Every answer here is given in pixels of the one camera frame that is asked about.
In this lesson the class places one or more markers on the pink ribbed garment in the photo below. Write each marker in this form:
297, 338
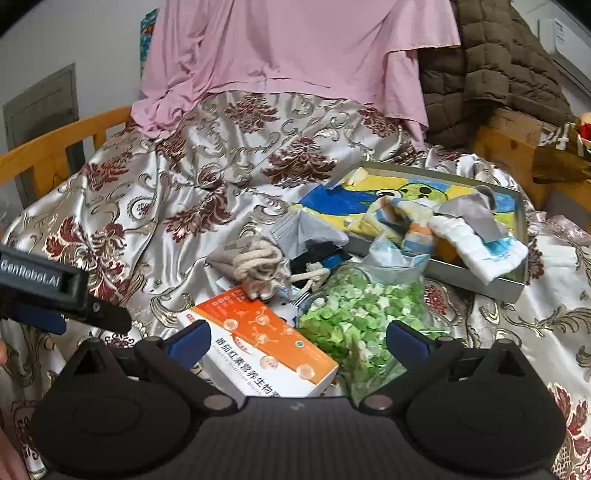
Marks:
9, 457

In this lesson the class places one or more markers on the bag of green pieces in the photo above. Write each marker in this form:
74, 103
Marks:
364, 318

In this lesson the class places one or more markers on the grey plastic bag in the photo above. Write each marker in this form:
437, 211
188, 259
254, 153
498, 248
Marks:
309, 230

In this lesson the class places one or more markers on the light blue packet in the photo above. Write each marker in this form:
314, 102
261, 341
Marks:
392, 258

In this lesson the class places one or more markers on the floral satin blanket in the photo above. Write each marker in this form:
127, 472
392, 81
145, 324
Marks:
161, 184

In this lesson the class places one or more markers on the orange and white box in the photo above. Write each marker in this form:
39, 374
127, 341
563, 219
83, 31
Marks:
258, 332

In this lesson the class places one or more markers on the wooden bed rail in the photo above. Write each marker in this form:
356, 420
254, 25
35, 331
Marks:
46, 150

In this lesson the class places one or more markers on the wooden side frame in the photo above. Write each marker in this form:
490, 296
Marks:
503, 147

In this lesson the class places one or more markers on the grey cloth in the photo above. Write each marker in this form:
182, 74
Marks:
471, 217

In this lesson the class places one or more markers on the grey tray with cartoon print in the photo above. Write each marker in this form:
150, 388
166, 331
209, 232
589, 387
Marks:
332, 203

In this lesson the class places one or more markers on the pink cloth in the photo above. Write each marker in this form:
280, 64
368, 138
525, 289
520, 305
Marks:
286, 46

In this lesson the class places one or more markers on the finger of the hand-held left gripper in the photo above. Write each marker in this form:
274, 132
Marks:
108, 318
44, 321

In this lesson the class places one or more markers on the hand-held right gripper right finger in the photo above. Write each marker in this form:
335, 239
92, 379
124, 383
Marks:
406, 344

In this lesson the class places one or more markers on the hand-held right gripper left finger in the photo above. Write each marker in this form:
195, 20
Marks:
189, 344

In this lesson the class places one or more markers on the black and blue pouch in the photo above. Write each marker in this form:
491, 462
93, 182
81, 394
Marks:
318, 257

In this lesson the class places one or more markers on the white air conditioner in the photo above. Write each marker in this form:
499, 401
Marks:
563, 41

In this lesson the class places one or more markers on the white cloth with whale print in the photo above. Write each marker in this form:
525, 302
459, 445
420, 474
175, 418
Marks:
480, 254

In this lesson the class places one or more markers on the small cream item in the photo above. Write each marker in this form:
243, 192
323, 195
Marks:
354, 176

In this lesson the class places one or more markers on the striped sock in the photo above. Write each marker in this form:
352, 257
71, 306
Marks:
392, 217

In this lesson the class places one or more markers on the colourful wall poster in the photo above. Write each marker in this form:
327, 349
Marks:
148, 50

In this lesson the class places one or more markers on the grey wall panel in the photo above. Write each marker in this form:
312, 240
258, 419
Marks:
41, 115

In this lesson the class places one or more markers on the brown quilted jacket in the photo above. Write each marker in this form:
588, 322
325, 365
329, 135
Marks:
498, 60

